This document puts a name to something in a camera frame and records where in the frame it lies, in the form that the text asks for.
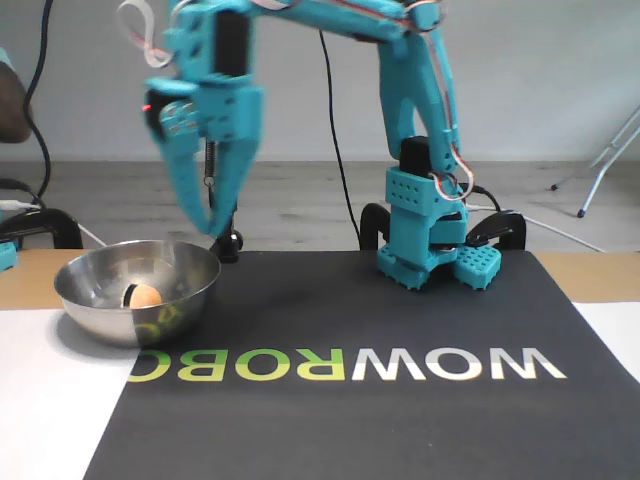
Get teal gripper black servo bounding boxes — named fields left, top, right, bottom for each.
left=143, top=73, right=266, bottom=239

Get orange wooden ball black base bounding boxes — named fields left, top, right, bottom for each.
left=121, top=282, right=164, bottom=310

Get metal bowl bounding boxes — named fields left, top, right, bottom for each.
left=53, top=239, right=222, bottom=350

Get large black c clamp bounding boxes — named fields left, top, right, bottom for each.
left=0, top=207, right=85, bottom=251

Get black table clamp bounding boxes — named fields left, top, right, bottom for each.
left=467, top=209, right=527, bottom=252
left=359, top=202, right=396, bottom=252

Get small teal plastic part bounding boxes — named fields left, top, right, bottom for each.
left=0, top=238, right=20, bottom=275

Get black mat with wowrobo print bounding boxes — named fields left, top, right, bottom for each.
left=82, top=249, right=640, bottom=480

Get white folding stand legs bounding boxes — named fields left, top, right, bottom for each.
left=549, top=103, right=640, bottom=219

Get red white black servo cable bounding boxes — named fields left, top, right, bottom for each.
left=115, top=0, right=175, bottom=70
left=427, top=19, right=476, bottom=202

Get thin black hanging cable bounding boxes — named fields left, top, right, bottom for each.
left=317, top=29, right=362, bottom=244

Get thick black hanging cable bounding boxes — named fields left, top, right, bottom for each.
left=0, top=0, right=55, bottom=211

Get white cable with plug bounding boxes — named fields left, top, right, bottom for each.
left=0, top=198, right=109, bottom=250

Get black power cable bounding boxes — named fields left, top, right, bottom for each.
left=462, top=184, right=503, bottom=214

